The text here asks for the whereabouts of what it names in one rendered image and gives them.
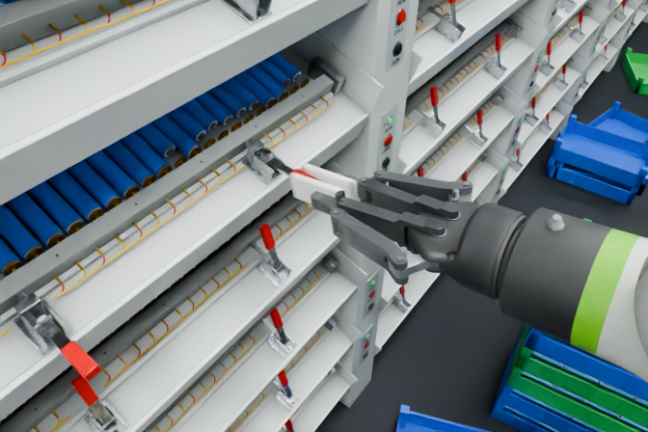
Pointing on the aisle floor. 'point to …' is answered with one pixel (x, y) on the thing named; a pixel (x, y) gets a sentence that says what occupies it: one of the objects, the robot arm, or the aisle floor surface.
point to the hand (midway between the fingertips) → (323, 189)
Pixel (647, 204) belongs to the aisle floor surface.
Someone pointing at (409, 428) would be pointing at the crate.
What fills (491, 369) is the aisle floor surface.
